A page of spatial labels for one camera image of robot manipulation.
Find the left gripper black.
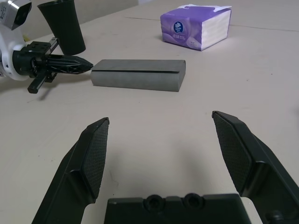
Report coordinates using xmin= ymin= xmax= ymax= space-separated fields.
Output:
xmin=13 ymin=38 xmax=94 ymax=94

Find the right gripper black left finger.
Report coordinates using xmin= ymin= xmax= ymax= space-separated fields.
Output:
xmin=31 ymin=117 xmax=110 ymax=224

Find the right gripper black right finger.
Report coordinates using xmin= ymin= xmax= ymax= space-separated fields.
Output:
xmin=211 ymin=111 xmax=299 ymax=224

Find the grey glasses case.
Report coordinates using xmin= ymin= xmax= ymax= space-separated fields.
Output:
xmin=90 ymin=59 xmax=187 ymax=93

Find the black plastic cup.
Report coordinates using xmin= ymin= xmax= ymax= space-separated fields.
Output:
xmin=37 ymin=0 xmax=86 ymax=56

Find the purple tissue pack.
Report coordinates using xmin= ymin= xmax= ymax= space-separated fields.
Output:
xmin=160 ymin=4 xmax=233 ymax=52

